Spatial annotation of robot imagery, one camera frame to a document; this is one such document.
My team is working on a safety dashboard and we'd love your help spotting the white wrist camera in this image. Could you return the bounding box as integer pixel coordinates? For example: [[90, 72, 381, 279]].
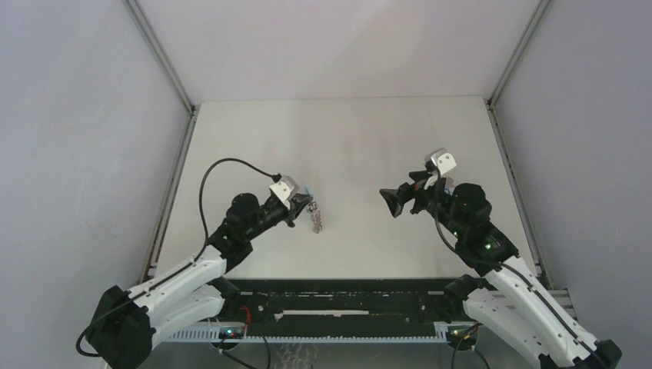
[[269, 175, 299, 209], [424, 148, 457, 176]]

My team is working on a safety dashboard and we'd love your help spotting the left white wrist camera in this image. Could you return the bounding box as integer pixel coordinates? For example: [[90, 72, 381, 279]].
[[269, 175, 299, 209]]

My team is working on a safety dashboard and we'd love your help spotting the black camera cable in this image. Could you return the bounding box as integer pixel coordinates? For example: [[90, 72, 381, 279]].
[[198, 158, 282, 251], [431, 170, 503, 271]]

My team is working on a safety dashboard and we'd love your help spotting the left small circuit board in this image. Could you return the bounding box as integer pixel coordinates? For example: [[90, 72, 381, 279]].
[[218, 327, 246, 341]]

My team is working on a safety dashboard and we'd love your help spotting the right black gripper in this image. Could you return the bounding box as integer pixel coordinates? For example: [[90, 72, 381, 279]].
[[381, 170, 465, 240]]

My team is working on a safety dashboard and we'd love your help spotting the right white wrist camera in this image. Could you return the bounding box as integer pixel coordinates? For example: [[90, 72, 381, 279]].
[[424, 148, 457, 176]]

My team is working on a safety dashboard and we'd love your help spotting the small circuit board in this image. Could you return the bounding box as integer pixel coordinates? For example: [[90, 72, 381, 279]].
[[218, 327, 246, 341], [446, 328, 478, 344]]

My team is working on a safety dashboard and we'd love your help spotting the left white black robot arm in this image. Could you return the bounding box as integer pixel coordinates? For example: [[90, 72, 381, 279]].
[[75, 193, 312, 368]]

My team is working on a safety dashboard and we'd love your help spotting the white slotted cable duct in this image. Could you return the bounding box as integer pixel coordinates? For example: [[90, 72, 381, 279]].
[[162, 324, 449, 344]]

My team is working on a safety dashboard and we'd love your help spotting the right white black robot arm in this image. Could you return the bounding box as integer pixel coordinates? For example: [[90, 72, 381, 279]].
[[379, 171, 622, 368]]

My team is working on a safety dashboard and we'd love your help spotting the right black camera cable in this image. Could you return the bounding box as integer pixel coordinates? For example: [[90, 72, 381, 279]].
[[431, 170, 503, 271]]

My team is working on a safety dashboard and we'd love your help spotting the left black camera cable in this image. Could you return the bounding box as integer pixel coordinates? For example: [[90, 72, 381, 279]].
[[198, 158, 282, 251]]

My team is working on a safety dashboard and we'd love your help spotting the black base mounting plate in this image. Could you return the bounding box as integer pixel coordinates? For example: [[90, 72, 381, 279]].
[[216, 278, 470, 337]]

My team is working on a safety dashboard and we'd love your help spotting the right small circuit board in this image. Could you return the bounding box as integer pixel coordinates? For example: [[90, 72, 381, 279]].
[[446, 328, 478, 344]]

